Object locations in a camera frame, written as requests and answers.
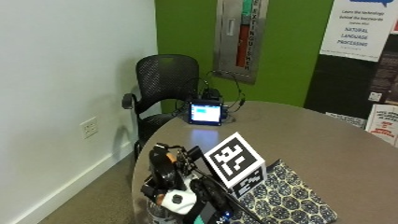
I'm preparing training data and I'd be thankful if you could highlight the clear glass jar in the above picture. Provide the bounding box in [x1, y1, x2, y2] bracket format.
[145, 199, 178, 224]

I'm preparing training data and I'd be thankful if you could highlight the red fire extinguisher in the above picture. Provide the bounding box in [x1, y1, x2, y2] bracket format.
[236, 0, 256, 68]

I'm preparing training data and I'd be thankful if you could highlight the black notice board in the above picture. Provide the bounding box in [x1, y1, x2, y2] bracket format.
[302, 31, 398, 119]

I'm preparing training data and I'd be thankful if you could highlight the black mesh office chair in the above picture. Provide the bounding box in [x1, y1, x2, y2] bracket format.
[121, 54, 201, 163]

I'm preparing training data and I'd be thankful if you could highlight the small white label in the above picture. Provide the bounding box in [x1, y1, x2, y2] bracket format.
[367, 91, 383, 103]

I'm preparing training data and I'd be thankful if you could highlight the black device behind monitor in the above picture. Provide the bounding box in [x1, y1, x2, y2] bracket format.
[200, 87, 224, 103]

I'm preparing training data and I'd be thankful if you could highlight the white wall outlet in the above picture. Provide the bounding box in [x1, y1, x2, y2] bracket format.
[79, 116, 101, 140]

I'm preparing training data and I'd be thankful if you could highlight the white cube with black markers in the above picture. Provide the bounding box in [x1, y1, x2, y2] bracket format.
[202, 132, 268, 201]

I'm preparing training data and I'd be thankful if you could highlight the metal fire extinguisher cabinet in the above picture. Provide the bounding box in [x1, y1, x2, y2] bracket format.
[213, 0, 270, 85]

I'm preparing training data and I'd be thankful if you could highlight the red and white leaflet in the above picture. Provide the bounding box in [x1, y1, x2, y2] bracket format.
[363, 104, 398, 147]

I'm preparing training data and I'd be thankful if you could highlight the white poster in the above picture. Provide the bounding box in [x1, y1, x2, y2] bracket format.
[318, 0, 398, 63]

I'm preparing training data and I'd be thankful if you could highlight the small black monitor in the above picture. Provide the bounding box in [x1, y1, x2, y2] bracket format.
[186, 99, 225, 127]

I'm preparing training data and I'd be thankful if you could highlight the patterned fabric pouch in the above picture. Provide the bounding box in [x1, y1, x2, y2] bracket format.
[229, 159, 339, 224]

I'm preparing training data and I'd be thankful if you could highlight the black looped cable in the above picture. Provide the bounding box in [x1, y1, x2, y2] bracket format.
[173, 69, 248, 117]

